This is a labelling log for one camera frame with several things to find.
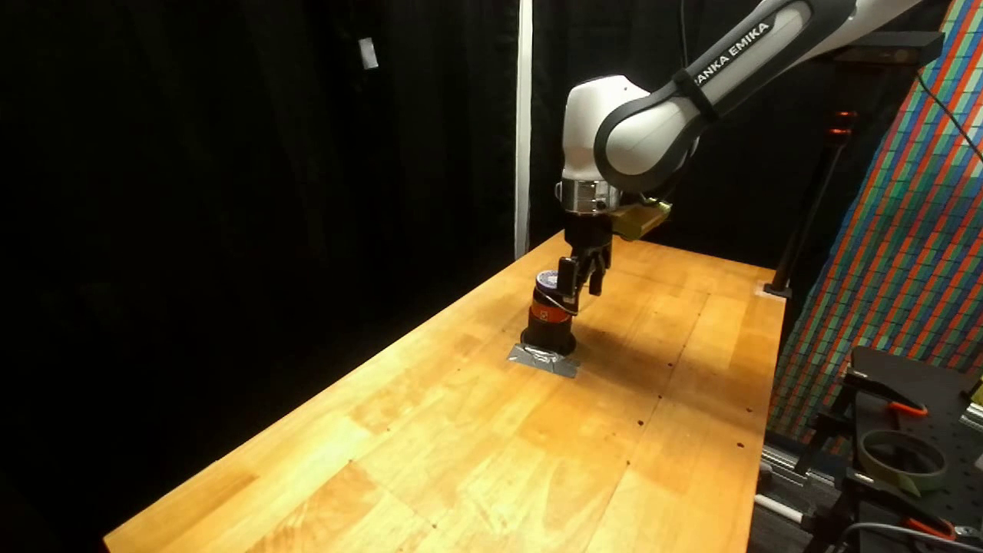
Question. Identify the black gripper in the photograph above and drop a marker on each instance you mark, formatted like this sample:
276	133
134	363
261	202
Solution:
587	236

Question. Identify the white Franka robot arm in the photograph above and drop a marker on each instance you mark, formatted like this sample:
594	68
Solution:
663	112

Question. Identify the small orange black object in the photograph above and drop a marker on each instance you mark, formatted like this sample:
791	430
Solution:
552	326

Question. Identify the white vertical pole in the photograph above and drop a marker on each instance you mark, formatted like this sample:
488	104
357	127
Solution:
522	124

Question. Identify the black tripod stand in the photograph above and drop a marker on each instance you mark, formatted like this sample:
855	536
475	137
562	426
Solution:
815	202

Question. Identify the small white tag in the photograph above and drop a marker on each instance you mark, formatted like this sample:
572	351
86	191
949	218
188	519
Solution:
369	54

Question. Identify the multicoloured woven cloth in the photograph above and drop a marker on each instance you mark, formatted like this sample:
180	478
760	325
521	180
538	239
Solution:
900	257

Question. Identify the roll of tape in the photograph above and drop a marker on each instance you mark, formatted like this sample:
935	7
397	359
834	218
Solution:
900	460

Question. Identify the black perforated plate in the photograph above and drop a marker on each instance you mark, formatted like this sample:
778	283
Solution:
922	430

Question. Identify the ribbed aluminium rail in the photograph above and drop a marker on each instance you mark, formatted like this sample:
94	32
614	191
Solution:
803	480

